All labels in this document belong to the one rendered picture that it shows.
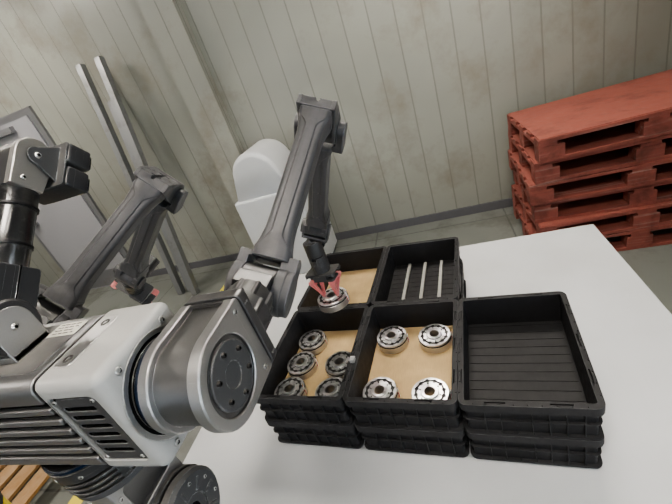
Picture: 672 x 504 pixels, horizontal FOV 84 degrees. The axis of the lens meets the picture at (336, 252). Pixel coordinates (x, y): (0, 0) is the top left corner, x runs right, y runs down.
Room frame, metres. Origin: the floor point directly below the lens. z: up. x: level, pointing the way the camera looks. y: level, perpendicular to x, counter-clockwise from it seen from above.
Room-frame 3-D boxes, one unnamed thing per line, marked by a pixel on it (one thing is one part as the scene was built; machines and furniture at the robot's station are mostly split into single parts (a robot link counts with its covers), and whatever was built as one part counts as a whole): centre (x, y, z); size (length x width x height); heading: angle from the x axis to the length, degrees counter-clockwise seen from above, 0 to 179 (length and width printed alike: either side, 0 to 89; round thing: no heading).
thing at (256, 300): (0.46, 0.16, 1.45); 0.09 x 0.08 x 0.12; 70
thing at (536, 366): (0.71, -0.37, 0.87); 0.40 x 0.30 x 0.11; 154
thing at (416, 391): (0.71, -0.11, 0.86); 0.10 x 0.10 x 0.01
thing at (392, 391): (0.77, 0.02, 0.86); 0.10 x 0.10 x 0.01
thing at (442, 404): (0.84, -0.10, 0.92); 0.40 x 0.30 x 0.02; 154
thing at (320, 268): (1.05, 0.06, 1.16); 0.10 x 0.07 x 0.07; 60
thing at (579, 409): (0.71, -0.37, 0.92); 0.40 x 0.30 x 0.02; 154
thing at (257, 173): (3.33, 0.31, 0.62); 0.63 x 0.53 x 1.23; 70
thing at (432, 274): (1.20, -0.27, 0.87); 0.40 x 0.30 x 0.11; 154
